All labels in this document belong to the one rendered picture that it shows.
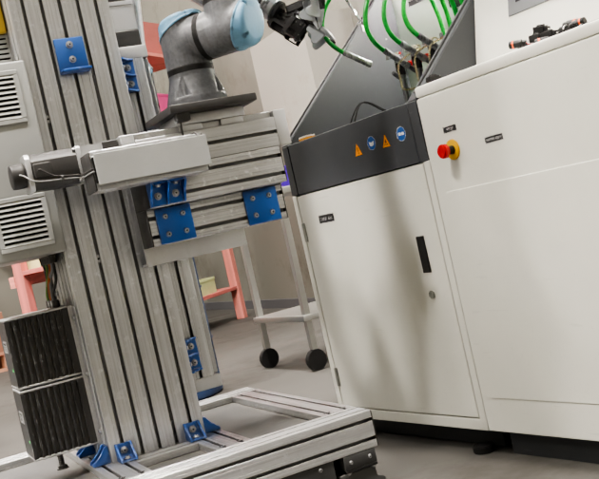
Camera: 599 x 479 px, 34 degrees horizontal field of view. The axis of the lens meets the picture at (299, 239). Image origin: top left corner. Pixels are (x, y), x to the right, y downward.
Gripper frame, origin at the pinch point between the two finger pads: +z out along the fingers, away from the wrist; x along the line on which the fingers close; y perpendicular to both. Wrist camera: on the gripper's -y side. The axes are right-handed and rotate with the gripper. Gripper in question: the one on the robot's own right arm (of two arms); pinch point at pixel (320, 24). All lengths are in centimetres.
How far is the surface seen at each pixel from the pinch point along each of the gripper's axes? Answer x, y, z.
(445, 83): 49, 2, 29
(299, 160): -24.9, 1.6, 35.9
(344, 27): -289, -224, -64
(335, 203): -10, 2, 52
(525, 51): 77, 2, 29
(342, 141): 0.4, 1.6, 34.5
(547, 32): 76, -8, 25
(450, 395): 24, 2, 109
